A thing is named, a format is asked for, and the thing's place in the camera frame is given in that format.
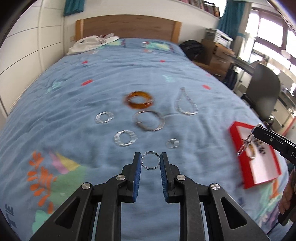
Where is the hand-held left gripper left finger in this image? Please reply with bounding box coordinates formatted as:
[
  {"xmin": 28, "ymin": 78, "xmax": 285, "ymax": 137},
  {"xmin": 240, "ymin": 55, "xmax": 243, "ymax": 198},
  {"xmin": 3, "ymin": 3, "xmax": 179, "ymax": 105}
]
[{"xmin": 29, "ymin": 152, "xmax": 142, "ymax": 241}]

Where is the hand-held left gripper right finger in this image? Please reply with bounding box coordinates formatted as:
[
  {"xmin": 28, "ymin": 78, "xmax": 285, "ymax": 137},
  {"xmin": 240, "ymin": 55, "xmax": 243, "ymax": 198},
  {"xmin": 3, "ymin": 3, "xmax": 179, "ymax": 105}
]
[{"xmin": 159, "ymin": 152, "xmax": 271, "ymax": 241}]

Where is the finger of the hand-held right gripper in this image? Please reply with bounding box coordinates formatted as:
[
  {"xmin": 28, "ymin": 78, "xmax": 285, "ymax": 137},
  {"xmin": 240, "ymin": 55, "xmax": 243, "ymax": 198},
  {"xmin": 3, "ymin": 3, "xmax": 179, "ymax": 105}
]
[
  {"xmin": 253, "ymin": 130, "xmax": 296, "ymax": 165},
  {"xmin": 254, "ymin": 126, "xmax": 296, "ymax": 144}
]

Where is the plain silver ring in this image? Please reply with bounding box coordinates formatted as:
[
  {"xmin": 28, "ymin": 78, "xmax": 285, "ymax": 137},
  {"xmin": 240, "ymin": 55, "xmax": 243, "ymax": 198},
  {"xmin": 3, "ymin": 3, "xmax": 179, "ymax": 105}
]
[{"xmin": 141, "ymin": 151, "xmax": 160, "ymax": 170}]

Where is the red jewelry box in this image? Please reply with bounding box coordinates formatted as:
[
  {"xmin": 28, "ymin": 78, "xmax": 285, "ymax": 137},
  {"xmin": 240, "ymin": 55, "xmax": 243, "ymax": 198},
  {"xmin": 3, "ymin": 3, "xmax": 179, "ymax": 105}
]
[{"xmin": 229, "ymin": 121, "xmax": 282, "ymax": 189}]

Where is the thin silver chain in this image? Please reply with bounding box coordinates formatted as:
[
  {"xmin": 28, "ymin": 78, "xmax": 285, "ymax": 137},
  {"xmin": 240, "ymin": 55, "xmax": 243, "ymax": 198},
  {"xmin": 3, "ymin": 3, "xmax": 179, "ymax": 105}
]
[{"xmin": 237, "ymin": 125, "xmax": 262, "ymax": 156}]

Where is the small silver ring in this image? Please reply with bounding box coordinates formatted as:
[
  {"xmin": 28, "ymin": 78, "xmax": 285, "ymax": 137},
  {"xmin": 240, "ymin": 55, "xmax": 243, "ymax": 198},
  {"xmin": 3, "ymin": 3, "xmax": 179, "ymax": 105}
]
[{"xmin": 165, "ymin": 138, "xmax": 179, "ymax": 149}]

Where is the twisted silver bracelet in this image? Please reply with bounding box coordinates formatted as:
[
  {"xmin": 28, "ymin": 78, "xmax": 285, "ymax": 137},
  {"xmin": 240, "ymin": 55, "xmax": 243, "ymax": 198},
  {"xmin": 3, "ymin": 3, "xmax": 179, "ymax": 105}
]
[{"xmin": 113, "ymin": 130, "xmax": 137, "ymax": 147}]

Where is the large thin silver bangle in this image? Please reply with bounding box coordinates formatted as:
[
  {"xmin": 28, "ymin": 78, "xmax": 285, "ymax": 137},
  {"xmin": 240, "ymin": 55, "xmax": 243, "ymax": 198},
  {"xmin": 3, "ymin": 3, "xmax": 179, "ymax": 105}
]
[{"xmin": 133, "ymin": 110, "xmax": 166, "ymax": 132}]

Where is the person's right hand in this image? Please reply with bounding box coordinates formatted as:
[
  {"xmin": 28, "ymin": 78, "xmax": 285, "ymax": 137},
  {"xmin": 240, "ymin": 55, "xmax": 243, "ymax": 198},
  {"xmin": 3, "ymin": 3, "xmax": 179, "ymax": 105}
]
[{"xmin": 279, "ymin": 168, "xmax": 296, "ymax": 215}]

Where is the grey chair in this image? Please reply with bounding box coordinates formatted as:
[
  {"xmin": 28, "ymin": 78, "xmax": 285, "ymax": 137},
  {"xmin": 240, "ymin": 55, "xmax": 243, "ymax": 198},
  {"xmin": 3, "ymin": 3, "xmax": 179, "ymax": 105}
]
[{"xmin": 242, "ymin": 63, "xmax": 281, "ymax": 121}]

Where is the amber bangle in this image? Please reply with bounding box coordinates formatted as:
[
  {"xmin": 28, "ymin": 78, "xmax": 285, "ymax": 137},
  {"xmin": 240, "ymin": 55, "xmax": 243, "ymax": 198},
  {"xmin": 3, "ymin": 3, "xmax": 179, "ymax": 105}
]
[{"xmin": 124, "ymin": 91, "xmax": 155, "ymax": 110}]

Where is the navy bag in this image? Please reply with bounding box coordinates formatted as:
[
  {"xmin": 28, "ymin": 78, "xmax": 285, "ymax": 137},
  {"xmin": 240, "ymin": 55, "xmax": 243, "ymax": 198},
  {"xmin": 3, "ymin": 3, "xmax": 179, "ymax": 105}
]
[{"xmin": 224, "ymin": 67, "xmax": 238, "ymax": 90}]

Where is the grey desk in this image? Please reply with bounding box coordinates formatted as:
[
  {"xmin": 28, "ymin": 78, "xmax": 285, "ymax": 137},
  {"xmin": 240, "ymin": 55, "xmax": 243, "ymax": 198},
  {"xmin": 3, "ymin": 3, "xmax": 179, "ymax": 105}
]
[{"xmin": 231, "ymin": 55, "xmax": 263, "ymax": 75}]

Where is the wooden cabinet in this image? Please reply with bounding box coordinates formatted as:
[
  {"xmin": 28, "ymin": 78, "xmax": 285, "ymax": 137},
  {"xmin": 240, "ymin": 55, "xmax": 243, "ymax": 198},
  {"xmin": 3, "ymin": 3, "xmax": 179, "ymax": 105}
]
[{"xmin": 193, "ymin": 38, "xmax": 238, "ymax": 80}]

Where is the window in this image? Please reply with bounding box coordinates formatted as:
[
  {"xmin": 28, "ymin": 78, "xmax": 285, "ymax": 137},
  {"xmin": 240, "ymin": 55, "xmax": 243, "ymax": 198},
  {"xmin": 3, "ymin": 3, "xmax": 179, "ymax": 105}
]
[{"xmin": 245, "ymin": 9, "xmax": 296, "ymax": 77}]

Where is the blue printed blanket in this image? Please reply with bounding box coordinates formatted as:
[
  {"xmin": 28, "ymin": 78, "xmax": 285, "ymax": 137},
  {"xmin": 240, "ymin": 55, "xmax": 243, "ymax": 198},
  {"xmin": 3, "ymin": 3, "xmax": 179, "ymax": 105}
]
[{"xmin": 0, "ymin": 38, "xmax": 292, "ymax": 241}]

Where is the stack of white papers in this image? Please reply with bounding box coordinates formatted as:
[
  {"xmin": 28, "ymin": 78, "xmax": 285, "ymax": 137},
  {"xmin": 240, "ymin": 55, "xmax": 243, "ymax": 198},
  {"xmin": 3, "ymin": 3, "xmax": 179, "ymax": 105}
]
[{"xmin": 205, "ymin": 28, "xmax": 233, "ymax": 48}]

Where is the black backpack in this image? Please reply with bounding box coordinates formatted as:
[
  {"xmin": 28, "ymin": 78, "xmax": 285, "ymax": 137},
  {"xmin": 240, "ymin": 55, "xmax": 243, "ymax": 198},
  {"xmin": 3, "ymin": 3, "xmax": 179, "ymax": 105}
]
[{"xmin": 179, "ymin": 40, "xmax": 206, "ymax": 62}]

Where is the teal curtain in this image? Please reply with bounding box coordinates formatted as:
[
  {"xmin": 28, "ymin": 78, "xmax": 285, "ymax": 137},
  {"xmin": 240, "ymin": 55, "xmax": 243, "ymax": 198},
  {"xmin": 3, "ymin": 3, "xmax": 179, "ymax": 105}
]
[
  {"xmin": 217, "ymin": 0, "xmax": 251, "ymax": 39},
  {"xmin": 63, "ymin": 0, "xmax": 84, "ymax": 16}
]

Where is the white shirt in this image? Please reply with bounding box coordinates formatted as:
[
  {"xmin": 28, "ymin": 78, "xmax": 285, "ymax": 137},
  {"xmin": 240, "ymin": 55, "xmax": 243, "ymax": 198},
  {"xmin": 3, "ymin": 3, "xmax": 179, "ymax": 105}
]
[{"xmin": 67, "ymin": 33, "xmax": 120, "ymax": 55}]

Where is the row of books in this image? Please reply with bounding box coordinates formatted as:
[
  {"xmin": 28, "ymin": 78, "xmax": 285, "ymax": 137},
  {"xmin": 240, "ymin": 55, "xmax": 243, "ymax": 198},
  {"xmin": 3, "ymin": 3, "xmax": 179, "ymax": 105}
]
[{"xmin": 185, "ymin": 0, "xmax": 221, "ymax": 18}]

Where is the wooden headboard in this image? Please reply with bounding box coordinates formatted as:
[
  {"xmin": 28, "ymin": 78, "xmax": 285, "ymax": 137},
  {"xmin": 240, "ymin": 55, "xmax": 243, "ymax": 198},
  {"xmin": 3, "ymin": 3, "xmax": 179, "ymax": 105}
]
[{"xmin": 75, "ymin": 16, "xmax": 182, "ymax": 44}]

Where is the white wardrobe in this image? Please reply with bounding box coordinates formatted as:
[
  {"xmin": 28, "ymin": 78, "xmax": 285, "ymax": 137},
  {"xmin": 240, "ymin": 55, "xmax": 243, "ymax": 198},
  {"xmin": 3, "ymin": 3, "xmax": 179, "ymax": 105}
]
[{"xmin": 0, "ymin": 0, "xmax": 77, "ymax": 116}]

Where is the black cable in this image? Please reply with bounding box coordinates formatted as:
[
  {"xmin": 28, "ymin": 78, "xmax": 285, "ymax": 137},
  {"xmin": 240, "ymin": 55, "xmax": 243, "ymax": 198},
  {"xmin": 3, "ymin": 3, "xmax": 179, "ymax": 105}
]
[{"xmin": 266, "ymin": 223, "xmax": 281, "ymax": 235}]

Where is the wooden bead bracelet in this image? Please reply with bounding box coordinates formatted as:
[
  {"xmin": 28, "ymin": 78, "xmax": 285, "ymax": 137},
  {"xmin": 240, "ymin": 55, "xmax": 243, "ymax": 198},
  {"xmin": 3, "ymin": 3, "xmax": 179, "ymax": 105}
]
[{"xmin": 254, "ymin": 142, "xmax": 267, "ymax": 155}]

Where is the sparkly silver bracelet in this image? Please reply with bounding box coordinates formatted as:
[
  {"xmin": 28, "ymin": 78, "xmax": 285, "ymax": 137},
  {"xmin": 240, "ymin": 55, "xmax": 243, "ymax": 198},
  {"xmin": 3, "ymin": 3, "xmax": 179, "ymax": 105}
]
[{"xmin": 95, "ymin": 111, "xmax": 115, "ymax": 124}]

